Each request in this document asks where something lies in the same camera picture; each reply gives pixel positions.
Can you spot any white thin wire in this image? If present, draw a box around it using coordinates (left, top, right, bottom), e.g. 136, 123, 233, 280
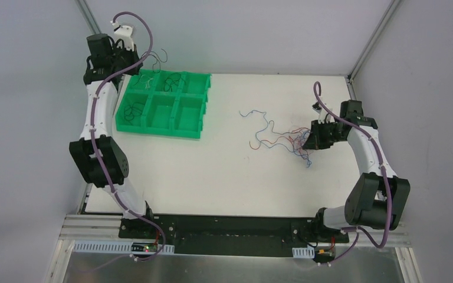
138, 74, 155, 91

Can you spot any purple thin wire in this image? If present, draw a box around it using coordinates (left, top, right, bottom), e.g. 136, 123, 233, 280
285, 130, 315, 163

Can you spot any blue thin wire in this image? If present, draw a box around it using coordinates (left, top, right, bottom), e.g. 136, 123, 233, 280
239, 110, 314, 169

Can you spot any black thin wire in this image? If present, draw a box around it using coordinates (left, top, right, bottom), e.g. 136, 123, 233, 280
123, 101, 147, 125

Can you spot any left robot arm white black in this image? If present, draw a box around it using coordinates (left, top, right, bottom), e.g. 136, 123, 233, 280
68, 34, 156, 239

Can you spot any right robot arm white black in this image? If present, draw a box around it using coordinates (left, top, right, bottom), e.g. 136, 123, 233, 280
303, 100, 411, 248

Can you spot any green compartment tray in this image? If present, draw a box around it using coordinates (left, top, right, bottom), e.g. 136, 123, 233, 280
116, 70, 212, 139

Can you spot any right controller board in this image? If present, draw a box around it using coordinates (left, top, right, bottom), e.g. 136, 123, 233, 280
314, 249, 335, 261

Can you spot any controller board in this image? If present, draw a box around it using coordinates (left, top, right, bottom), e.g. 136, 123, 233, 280
314, 249, 335, 261
131, 242, 159, 254

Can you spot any left controller board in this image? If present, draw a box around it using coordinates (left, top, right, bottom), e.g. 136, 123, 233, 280
131, 242, 159, 254

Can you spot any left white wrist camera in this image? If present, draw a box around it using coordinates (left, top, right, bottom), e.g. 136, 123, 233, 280
111, 21, 136, 51

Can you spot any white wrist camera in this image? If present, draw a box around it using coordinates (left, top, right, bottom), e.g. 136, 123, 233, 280
312, 102, 334, 124
111, 21, 136, 51

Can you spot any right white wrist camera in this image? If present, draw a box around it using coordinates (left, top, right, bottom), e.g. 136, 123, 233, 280
312, 102, 334, 124

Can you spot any right white slotted duct piece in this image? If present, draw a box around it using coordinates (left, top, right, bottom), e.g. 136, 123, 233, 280
292, 246, 315, 259

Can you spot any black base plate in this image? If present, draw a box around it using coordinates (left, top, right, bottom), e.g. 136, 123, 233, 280
138, 218, 341, 257

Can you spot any aluminium frame rail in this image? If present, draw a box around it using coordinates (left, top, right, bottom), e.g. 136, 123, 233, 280
58, 213, 411, 248

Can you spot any white slotted cable duct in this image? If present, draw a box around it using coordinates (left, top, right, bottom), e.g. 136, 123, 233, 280
73, 240, 161, 256

